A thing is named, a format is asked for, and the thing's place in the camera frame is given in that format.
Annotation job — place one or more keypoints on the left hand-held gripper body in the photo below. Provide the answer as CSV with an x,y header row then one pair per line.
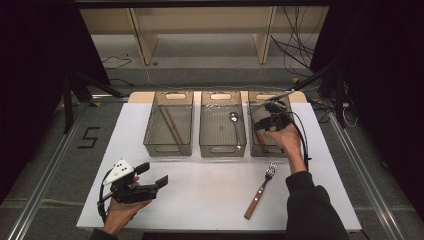
x,y
131,195

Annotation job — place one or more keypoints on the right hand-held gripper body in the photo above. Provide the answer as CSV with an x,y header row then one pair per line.
x,y
278,120

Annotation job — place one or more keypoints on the smoky translucent plastic bin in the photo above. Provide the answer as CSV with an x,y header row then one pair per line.
x,y
263,100
216,128
169,133

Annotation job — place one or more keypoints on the metal spoon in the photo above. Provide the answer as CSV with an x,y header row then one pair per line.
x,y
233,116

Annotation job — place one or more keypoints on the person's right hand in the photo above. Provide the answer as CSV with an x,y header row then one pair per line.
x,y
286,140

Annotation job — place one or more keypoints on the person's left hand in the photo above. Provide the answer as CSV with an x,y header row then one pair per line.
x,y
117,216

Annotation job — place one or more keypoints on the white table sheet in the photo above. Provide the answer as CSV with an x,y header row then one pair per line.
x,y
200,200

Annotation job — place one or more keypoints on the black metal stand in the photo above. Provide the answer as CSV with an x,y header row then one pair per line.
x,y
339,96
68,103

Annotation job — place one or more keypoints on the black curtain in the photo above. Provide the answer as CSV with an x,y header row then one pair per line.
x,y
383,83
36,66

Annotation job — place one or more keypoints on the aluminium floor rail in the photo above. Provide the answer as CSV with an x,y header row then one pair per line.
x,y
363,170
43,186

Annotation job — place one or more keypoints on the light wooden desk frame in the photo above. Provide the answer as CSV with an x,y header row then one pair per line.
x,y
200,20

